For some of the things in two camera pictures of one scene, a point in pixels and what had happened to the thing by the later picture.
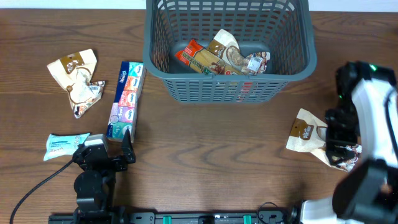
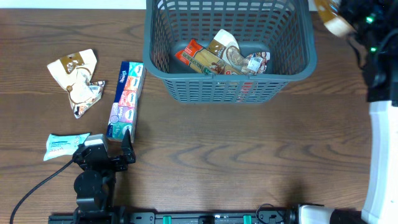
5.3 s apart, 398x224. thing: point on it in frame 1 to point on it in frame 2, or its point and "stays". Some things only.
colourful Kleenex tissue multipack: x=124 y=113 stays
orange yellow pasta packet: x=203 y=60 stays
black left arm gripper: x=130 y=158 stays
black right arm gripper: x=337 y=144 to x=351 y=14
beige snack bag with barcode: x=224 y=46 stays
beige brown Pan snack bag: x=308 y=134 to x=328 y=12
